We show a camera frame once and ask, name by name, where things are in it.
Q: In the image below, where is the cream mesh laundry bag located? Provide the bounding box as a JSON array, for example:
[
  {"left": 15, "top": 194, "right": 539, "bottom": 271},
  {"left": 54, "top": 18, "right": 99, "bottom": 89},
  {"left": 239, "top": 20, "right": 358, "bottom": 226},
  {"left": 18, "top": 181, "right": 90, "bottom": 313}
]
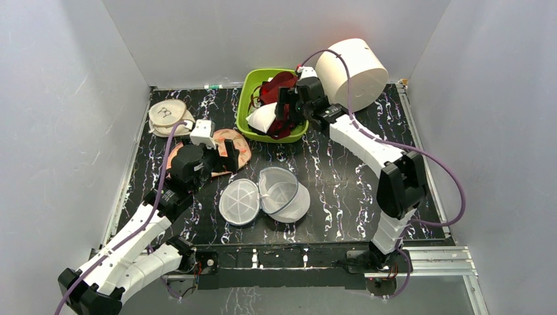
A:
[{"left": 148, "top": 99, "right": 195, "bottom": 138}]

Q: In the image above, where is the dark red bra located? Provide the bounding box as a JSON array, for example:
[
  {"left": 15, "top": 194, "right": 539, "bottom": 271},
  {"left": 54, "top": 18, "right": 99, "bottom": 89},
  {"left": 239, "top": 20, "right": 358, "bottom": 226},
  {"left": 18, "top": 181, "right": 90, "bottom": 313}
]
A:
[{"left": 246, "top": 71, "right": 299, "bottom": 140}]

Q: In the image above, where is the pink floral laundry bag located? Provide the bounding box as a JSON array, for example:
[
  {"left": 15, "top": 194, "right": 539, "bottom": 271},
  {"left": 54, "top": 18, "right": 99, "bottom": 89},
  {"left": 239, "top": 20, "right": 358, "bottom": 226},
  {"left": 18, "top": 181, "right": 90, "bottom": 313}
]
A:
[{"left": 166, "top": 128, "right": 253, "bottom": 179}]

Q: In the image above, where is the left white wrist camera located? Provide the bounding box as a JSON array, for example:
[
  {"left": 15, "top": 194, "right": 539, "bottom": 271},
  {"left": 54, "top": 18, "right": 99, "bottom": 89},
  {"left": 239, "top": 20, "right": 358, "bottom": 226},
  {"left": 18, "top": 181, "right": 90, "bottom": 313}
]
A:
[{"left": 189, "top": 119, "right": 217, "bottom": 150}]

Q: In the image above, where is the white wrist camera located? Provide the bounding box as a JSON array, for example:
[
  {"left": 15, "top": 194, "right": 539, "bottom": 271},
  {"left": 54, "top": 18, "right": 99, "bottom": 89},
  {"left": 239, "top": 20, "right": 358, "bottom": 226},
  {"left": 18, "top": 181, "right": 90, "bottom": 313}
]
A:
[
  {"left": 189, "top": 119, "right": 217, "bottom": 150},
  {"left": 295, "top": 66, "right": 318, "bottom": 80}
]

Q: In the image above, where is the green plastic basin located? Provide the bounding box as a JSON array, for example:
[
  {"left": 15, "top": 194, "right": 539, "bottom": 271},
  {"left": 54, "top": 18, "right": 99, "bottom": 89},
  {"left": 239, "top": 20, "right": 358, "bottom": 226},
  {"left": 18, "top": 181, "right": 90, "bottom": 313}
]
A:
[{"left": 236, "top": 68, "right": 309, "bottom": 144}]

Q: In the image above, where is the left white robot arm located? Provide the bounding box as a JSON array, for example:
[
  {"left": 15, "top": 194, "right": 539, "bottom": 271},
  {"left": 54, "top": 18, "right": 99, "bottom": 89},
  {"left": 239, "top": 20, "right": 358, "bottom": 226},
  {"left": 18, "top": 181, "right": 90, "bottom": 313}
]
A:
[{"left": 56, "top": 139, "right": 244, "bottom": 314}]

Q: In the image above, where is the cream cylindrical drum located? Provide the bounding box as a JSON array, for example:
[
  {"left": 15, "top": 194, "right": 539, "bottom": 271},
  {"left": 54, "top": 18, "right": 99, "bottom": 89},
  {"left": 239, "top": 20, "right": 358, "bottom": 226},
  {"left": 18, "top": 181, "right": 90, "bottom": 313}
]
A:
[{"left": 315, "top": 38, "right": 388, "bottom": 112}]

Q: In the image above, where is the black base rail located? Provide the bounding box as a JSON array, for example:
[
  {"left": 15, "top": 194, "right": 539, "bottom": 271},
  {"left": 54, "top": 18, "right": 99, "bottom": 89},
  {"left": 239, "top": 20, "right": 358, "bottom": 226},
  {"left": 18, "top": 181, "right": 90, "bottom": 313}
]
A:
[{"left": 199, "top": 241, "right": 367, "bottom": 290}]

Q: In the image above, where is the white blue-trimmed mesh laundry bag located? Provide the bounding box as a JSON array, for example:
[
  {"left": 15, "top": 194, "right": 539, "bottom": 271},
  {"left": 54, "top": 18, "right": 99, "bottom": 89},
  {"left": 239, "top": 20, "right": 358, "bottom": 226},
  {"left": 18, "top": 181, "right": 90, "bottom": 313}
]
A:
[{"left": 218, "top": 166, "right": 311, "bottom": 226}]

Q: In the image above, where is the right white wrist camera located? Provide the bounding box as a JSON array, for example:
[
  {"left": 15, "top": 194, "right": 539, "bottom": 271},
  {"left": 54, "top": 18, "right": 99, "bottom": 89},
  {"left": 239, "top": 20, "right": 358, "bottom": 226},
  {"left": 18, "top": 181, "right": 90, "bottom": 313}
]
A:
[{"left": 295, "top": 66, "right": 318, "bottom": 80}]

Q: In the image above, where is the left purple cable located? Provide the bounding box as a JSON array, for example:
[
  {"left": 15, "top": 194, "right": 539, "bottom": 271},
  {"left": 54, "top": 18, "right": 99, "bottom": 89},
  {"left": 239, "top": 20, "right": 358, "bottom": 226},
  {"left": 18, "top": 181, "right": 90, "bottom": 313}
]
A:
[{"left": 54, "top": 121, "right": 194, "bottom": 315}]

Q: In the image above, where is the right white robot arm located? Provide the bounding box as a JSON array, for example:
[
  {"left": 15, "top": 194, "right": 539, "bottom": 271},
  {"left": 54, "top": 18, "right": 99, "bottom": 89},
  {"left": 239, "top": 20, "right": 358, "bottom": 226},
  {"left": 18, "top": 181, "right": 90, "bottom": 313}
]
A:
[{"left": 275, "top": 77, "right": 428, "bottom": 272}]

